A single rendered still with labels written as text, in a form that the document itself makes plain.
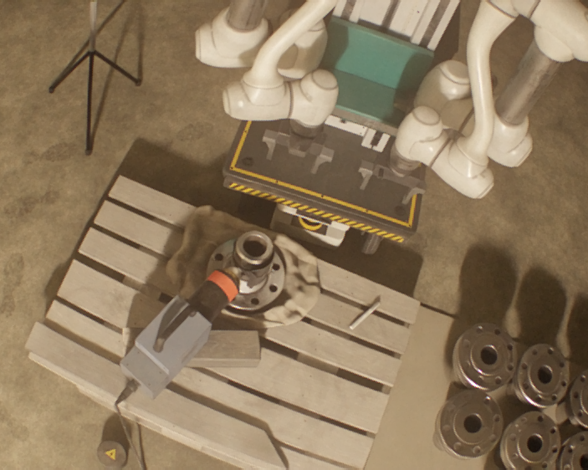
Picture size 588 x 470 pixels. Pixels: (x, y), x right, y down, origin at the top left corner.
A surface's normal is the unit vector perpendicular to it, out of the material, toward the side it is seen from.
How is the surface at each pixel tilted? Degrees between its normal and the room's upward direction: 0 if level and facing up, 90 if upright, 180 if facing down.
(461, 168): 61
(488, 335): 0
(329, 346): 0
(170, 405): 0
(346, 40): 90
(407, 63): 90
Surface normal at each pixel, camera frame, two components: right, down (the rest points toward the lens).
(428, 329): 0.21, -0.45
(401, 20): -0.23, 0.84
